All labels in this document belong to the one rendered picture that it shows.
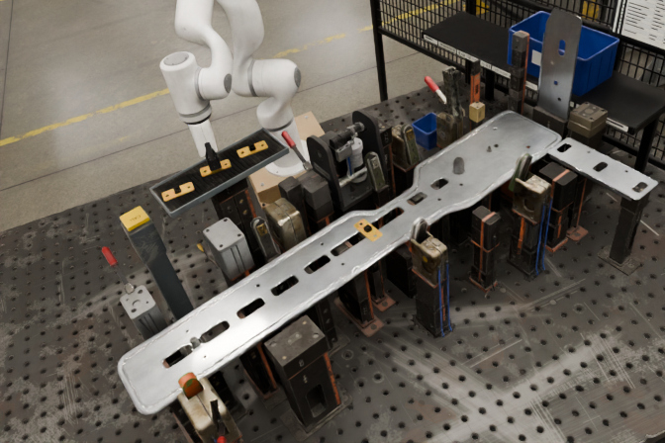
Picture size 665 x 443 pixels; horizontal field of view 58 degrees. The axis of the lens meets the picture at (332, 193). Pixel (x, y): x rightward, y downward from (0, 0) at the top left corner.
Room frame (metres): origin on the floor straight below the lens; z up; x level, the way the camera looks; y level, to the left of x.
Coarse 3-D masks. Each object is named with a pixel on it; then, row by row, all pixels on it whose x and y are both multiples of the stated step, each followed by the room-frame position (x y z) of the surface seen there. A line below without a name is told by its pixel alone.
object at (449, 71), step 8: (448, 72) 1.47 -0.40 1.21; (456, 72) 1.45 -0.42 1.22; (448, 80) 1.47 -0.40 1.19; (456, 80) 1.45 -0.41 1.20; (448, 88) 1.46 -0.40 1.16; (456, 88) 1.47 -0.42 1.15; (448, 96) 1.46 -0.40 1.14; (456, 96) 1.47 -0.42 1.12; (448, 104) 1.47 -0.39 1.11; (456, 104) 1.47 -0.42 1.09; (448, 112) 1.47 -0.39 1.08
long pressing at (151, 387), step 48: (480, 144) 1.38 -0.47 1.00; (528, 144) 1.33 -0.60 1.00; (432, 192) 1.21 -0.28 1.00; (480, 192) 1.18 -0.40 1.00; (336, 240) 1.10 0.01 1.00; (384, 240) 1.07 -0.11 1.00; (240, 288) 1.00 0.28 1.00; (336, 288) 0.95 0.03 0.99; (240, 336) 0.86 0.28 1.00; (144, 384) 0.78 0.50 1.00
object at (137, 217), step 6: (132, 210) 1.20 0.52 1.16; (138, 210) 1.20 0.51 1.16; (126, 216) 1.18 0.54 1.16; (132, 216) 1.18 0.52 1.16; (138, 216) 1.17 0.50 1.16; (144, 216) 1.17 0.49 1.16; (126, 222) 1.15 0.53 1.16; (132, 222) 1.15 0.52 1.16; (138, 222) 1.15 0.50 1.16; (132, 228) 1.14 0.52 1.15
